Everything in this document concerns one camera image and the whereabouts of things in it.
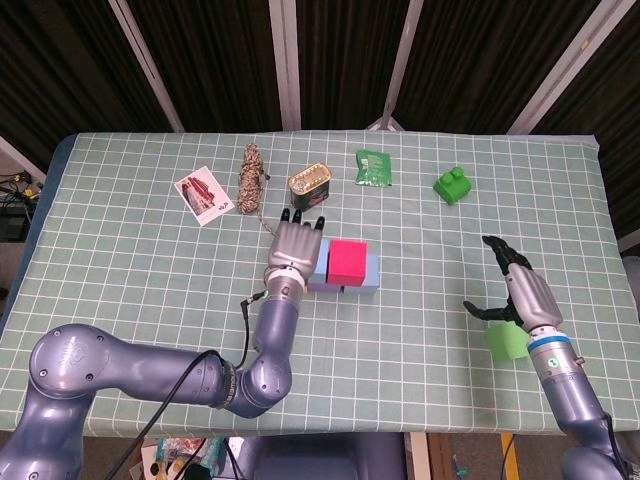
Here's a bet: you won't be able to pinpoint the white frame post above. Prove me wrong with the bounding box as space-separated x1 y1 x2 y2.
507 0 616 135
268 0 303 132
367 0 426 132
107 0 186 133

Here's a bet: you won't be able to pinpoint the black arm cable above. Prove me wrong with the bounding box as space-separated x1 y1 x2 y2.
599 413 632 480
97 291 267 480

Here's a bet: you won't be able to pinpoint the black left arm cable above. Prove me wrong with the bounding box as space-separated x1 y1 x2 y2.
97 291 267 480

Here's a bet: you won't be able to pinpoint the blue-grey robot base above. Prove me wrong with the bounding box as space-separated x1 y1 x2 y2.
234 433 406 480

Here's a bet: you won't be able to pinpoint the white photo card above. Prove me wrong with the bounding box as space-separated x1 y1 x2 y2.
174 167 235 227

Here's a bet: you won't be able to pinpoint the green studded toy brick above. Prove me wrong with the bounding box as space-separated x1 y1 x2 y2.
433 168 473 206

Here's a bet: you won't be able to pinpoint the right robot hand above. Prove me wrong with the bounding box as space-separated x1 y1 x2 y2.
462 234 565 334

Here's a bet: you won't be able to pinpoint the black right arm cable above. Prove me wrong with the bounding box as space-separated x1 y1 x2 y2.
599 413 632 480

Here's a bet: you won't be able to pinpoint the camouflage rope bundle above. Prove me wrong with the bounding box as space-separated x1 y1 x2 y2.
235 143 279 237

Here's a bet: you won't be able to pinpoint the green snack packet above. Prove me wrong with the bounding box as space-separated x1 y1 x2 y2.
354 148 393 188

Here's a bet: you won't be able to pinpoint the dark green meat tin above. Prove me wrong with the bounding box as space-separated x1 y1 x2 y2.
287 160 333 213

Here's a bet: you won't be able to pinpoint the pink foam cube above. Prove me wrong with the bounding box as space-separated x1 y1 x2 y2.
327 239 369 287

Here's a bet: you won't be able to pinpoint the colourful floor clutter pile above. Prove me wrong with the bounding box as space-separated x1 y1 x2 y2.
139 435 236 480

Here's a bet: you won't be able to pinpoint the tangled cables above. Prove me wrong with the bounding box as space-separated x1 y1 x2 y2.
0 169 46 241

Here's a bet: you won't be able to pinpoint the green checked tablecloth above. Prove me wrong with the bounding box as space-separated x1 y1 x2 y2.
9 130 640 435

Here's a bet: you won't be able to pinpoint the white table leg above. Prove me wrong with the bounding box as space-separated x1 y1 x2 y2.
405 432 432 480

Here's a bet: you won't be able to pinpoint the green foam cube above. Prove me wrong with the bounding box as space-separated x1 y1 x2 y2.
487 322 531 362

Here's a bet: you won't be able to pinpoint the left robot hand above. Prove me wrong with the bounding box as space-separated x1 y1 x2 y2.
267 207 326 281

